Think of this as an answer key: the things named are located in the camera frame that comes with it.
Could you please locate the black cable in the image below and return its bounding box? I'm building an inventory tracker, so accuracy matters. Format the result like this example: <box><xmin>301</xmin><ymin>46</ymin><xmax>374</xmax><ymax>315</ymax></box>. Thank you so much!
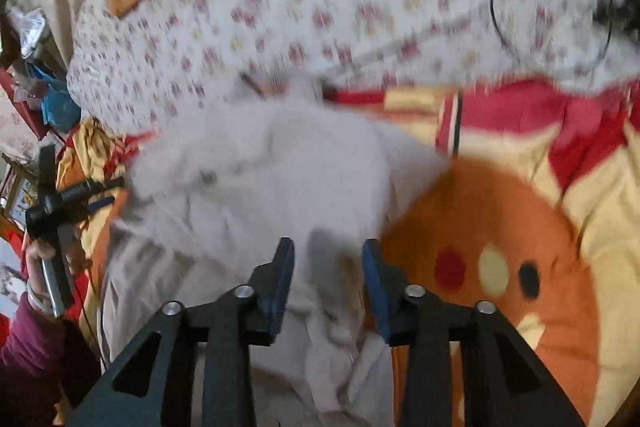
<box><xmin>489</xmin><ymin>0</ymin><xmax>618</xmax><ymax>73</ymax></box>

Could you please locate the maroon sleeve left forearm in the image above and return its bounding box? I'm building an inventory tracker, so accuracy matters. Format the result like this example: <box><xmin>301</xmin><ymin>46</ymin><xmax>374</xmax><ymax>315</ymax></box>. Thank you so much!
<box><xmin>1</xmin><ymin>294</ymin><xmax>101</xmax><ymax>426</ymax></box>

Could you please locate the orange red yellow blanket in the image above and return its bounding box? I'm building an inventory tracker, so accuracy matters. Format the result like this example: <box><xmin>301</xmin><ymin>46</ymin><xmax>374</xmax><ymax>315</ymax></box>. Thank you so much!
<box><xmin>54</xmin><ymin>76</ymin><xmax>640</xmax><ymax>427</ymax></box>

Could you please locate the grey beige garment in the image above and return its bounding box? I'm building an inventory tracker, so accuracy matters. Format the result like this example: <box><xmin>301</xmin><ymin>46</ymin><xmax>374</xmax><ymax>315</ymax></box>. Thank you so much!
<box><xmin>99</xmin><ymin>94</ymin><xmax>448</xmax><ymax>426</ymax></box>

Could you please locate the blue bag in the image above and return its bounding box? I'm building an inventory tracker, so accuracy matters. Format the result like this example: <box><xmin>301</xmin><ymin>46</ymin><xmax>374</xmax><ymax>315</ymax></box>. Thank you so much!
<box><xmin>26</xmin><ymin>62</ymin><xmax>81</xmax><ymax>133</ymax></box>

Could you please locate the floral white quilt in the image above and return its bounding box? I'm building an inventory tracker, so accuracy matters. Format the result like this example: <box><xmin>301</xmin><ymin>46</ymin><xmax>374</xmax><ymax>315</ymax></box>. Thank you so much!
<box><xmin>67</xmin><ymin>0</ymin><xmax>639</xmax><ymax>134</ymax></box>

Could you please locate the person's left hand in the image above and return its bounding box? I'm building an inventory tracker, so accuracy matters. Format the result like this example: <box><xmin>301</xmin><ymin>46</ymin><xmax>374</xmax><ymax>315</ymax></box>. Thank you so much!
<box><xmin>24</xmin><ymin>225</ymin><xmax>89</xmax><ymax>316</ymax></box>

